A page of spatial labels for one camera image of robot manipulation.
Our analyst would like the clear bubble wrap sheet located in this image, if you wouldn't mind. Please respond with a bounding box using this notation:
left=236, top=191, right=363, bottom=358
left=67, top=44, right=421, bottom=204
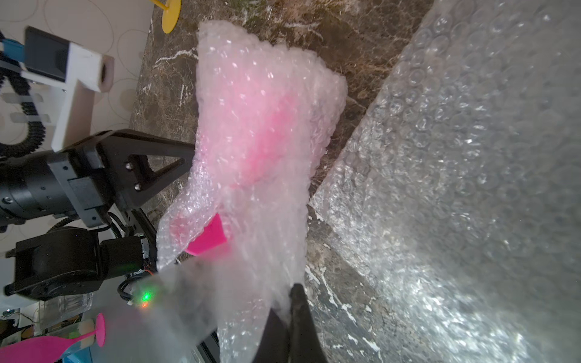
left=312, top=1, right=580, bottom=362

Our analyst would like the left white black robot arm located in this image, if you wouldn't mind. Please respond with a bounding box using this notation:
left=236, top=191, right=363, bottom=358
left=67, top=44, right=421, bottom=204
left=1, top=129, right=195, bottom=301

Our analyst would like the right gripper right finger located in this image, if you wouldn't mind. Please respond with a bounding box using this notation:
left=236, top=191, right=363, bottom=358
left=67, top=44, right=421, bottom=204
left=289, top=284, right=328, bottom=363

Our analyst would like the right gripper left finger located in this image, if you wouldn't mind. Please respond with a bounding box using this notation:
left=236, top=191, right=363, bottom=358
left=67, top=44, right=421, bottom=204
left=252, top=309, right=290, bottom=363

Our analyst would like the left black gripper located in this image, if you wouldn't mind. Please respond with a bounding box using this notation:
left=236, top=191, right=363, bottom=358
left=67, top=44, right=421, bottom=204
left=1, top=129, right=195, bottom=229

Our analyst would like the pink bubble glass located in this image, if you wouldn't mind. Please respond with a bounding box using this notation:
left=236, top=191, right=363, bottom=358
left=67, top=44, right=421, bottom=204
left=153, top=21, right=347, bottom=362

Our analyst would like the beige bubble glass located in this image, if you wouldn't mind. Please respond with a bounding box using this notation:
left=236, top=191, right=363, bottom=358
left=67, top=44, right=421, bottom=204
left=150, top=0, right=182, bottom=34

